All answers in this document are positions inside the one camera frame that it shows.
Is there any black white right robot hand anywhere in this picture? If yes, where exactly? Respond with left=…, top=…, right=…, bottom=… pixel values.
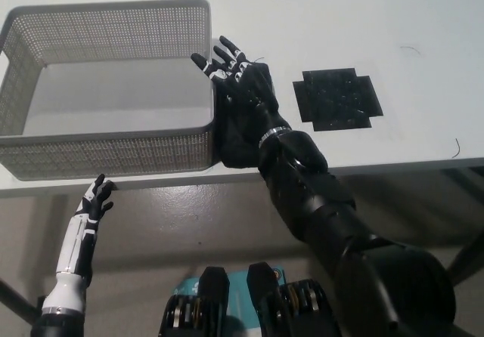
left=191, top=36, right=293, bottom=148

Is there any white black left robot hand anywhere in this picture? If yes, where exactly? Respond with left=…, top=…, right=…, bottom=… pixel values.
left=55, top=173, right=116, bottom=282

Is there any black cloth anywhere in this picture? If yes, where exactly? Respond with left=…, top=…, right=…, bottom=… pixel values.
left=213, top=82, right=265, bottom=171

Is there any black cross-shaped mat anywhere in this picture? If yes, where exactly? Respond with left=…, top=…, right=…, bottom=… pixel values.
left=291, top=66, right=385, bottom=132

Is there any black table leg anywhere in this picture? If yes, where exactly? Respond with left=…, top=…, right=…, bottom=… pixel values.
left=0, top=276, right=46, bottom=329

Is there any grey perforated metal basket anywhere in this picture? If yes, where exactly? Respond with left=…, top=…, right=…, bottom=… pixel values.
left=0, top=0, right=217, bottom=182

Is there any black teal robot torso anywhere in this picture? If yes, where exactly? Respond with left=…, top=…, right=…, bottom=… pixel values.
left=158, top=261, right=342, bottom=337

